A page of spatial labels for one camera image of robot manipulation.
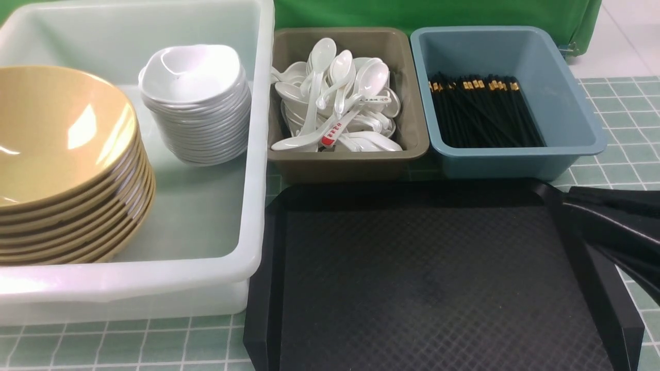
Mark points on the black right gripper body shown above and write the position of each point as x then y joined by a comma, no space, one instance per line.
624,226

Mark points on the stack of yellow noodle bowls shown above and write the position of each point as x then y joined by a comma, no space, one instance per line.
77,183

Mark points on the blue plastic chopstick bin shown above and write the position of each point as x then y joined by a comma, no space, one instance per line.
558,104

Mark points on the black plastic serving tray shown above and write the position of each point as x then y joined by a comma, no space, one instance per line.
434,275

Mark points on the bundle of black chopsticks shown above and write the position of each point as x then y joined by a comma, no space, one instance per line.
483,112

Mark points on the green cloth backdrop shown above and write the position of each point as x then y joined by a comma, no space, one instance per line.
569,23

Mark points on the brown plastic spoon bin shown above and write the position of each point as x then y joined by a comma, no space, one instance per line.
392,46

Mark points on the pile of white spoons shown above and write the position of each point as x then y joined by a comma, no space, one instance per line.
335,93

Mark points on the large white plastic tub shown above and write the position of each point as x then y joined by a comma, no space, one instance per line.
201,241

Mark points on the stack of white dishes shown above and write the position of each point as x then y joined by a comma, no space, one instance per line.
200,99

